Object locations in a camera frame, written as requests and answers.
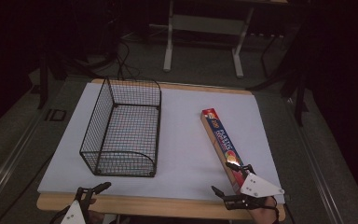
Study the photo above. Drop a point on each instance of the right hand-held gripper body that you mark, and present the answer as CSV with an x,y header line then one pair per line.
x,y
259,187

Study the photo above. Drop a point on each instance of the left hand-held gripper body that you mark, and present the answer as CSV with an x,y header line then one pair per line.
x,y
74,214

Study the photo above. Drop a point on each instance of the long plastic wrap box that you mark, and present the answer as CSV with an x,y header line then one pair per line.
x,y
222,140

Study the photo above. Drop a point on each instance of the person's left hand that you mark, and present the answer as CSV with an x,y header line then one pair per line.
x,y
94,217

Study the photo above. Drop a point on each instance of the person's right hand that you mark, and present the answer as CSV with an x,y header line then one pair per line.
x,y
264,215

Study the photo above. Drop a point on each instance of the white table mat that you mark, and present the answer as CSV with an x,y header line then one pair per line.
x,y
183,140

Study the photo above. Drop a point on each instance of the black floor socket plate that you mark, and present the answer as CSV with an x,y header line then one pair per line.
x,y
56,115

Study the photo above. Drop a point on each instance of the black stand leg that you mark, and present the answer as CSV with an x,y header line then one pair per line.
x,y
299,102
43,81

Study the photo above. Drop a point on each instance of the metal floor rail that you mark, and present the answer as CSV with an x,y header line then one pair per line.
x,y
9,161
317,161

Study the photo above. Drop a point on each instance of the white metal stand frame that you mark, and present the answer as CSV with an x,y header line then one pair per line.
x,y
168,53

